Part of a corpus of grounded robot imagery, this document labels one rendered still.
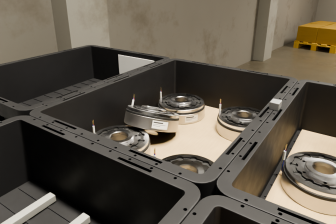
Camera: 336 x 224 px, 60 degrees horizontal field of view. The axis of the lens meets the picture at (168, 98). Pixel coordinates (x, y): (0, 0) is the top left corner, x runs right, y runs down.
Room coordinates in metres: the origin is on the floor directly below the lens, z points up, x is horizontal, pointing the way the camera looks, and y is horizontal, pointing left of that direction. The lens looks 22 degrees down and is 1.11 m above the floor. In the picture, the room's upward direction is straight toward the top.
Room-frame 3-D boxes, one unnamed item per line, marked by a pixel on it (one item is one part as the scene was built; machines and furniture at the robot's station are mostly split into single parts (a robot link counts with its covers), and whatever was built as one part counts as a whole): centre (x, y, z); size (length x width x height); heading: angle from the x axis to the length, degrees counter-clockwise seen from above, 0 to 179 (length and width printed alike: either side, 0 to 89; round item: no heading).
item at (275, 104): (0.40, -0.16, 0.94); 0.02 x 0.01 x 0.01; 146
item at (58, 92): (0.64, 0.22, 0.87); 0.40 x 0.30 x 0.11; 146
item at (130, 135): (0.43, 0.08, 0.86); 0.05 x 0.05 x 0.01
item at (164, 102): (0.60, -0.03, 0.86); 0.10 x 0.10 x 0.01
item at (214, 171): (0.47, -0.03, 0.92); 0.40 x 0.30 x 0.02; 146
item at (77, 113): (0.47, -0.03, 0.87); 0.40 x 0.30 x 0.11; 146
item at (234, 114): (0.52, -0.15, 0.86); 0.05 x 0.05 x 0.01
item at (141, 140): (0.43, 0.08, 0.86); 0.10 x 0.10 x 0.01
